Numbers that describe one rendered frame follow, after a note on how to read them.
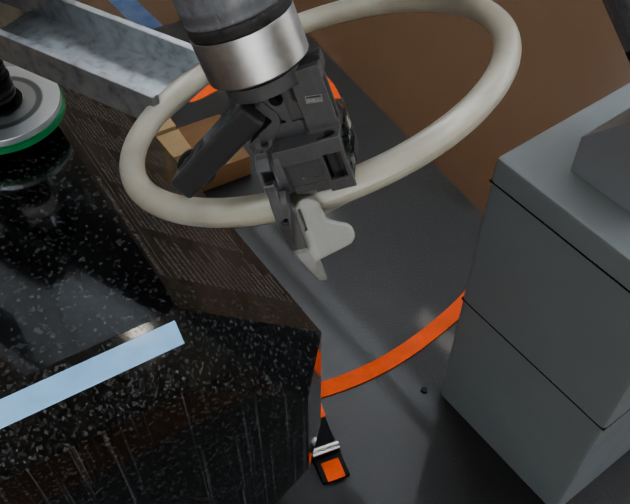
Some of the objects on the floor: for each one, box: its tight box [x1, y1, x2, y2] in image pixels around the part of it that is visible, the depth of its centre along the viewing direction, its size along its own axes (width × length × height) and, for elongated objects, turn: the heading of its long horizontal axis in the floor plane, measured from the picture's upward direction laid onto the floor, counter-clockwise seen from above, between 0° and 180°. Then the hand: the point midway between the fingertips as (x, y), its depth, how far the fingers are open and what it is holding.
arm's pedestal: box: [421, 82, 630, 504], centre depth 170 cm, size 50×50×85 cm
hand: (315, 252), depth 78 cm, fingers closed on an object, 5 cm apart
